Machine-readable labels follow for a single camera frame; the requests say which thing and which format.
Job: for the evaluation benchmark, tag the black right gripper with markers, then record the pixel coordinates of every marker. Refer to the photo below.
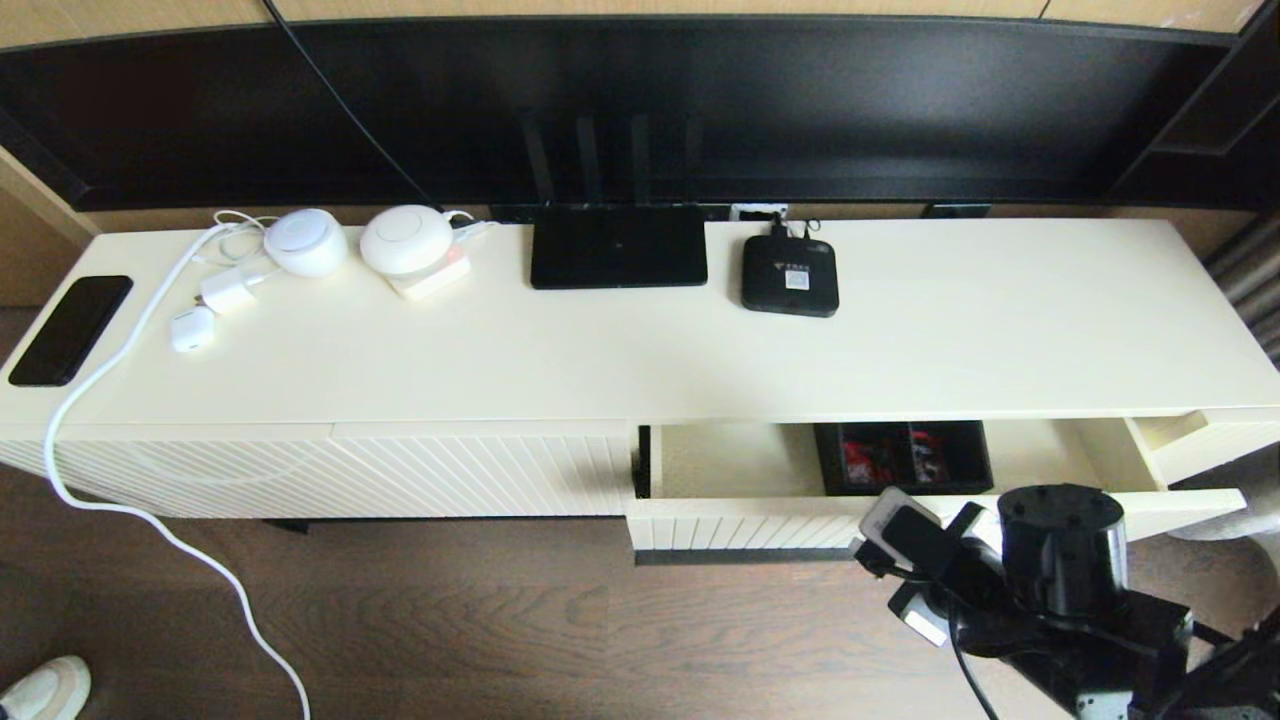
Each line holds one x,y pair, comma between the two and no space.
965,590

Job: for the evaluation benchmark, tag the black compartment organizer box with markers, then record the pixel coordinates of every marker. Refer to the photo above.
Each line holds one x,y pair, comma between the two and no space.
900,430

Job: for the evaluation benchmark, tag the cream ribbed drawer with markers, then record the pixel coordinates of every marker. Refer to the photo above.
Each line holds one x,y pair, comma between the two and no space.
730,525

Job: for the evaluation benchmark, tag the cream tv cabinet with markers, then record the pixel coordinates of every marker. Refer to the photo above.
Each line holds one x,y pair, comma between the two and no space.
600,360

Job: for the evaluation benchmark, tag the grey fluffy rug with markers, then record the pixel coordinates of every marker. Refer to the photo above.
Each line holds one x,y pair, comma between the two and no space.
1262,520

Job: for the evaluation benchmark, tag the black set-top box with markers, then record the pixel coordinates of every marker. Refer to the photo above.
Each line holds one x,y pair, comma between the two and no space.
791,284

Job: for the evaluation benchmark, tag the grey curtain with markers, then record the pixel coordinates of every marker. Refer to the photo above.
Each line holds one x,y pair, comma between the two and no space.
1250,290

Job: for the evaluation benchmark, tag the black router with antennas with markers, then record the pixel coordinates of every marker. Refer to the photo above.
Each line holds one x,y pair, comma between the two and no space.
617,249

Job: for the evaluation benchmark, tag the cream ribbed cabinet door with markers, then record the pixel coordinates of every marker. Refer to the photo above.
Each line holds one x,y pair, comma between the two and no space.
480,470

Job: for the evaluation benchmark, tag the large black television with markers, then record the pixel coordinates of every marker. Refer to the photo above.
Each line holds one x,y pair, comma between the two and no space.
800,100

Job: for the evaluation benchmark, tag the white pink power strip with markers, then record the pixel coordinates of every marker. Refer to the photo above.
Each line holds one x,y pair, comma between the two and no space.
430,287

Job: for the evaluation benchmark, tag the white round dome device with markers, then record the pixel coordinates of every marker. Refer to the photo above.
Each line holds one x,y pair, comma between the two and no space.
305,244
404,239

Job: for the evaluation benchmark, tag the white flat charger adapter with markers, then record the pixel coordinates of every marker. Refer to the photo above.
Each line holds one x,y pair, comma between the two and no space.
227,292

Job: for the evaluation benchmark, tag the small white cube charger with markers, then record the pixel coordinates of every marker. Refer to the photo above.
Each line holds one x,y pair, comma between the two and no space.
191,331

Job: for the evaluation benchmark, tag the white sneaker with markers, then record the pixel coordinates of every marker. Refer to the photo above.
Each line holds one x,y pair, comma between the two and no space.
45,690

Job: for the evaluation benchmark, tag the black smartphone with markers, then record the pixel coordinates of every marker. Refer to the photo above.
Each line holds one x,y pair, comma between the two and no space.
69,331

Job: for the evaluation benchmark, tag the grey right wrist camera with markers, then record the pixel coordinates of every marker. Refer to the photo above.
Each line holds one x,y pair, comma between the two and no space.
895,520

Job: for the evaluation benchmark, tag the white wall outlet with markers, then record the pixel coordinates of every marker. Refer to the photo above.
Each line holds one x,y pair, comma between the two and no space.
757,212

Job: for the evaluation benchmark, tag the black wall shelf unit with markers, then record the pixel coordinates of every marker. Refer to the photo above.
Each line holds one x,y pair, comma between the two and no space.
1240,110

